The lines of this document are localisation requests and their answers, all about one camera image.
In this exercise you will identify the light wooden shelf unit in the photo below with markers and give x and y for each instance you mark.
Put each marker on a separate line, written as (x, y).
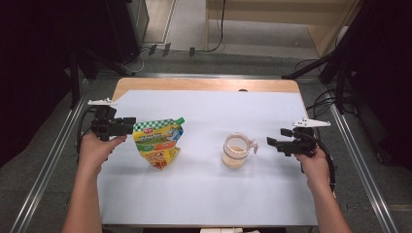
(259, 17)

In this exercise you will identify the person's right hand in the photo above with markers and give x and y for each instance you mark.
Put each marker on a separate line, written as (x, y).
(315, 171)

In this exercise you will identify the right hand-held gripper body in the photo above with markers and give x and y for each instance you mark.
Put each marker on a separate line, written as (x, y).
(302, 145)

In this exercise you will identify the yellow sauce pouch green cap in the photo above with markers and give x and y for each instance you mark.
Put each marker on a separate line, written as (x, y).
(155, 142)

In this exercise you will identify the clear glass jar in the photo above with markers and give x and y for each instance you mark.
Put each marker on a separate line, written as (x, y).
(238, 155)

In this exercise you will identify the person's left hand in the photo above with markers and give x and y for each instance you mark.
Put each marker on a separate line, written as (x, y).
(94, 152)

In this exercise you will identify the black metal stand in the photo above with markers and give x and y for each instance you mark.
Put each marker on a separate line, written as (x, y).
(75, 84)
(311, 66)

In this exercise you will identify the black cabinet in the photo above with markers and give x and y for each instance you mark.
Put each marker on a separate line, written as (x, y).
(123, 29)

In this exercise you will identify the metal floor rail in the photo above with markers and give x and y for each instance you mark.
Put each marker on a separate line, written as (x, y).
(48, 168)
(362, 161)
(210, 76)

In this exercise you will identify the black floor bracket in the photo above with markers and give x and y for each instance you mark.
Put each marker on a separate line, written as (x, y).
(152, 49)
(191, 51)
(166, 49)

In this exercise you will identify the dark curtain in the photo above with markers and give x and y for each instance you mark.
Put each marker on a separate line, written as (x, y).
(32, 64)
(388, 81)

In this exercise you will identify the white table mat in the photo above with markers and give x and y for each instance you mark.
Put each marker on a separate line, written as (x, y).
(200, 194)

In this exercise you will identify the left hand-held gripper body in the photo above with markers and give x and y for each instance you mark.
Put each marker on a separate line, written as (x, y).
(103, 126)

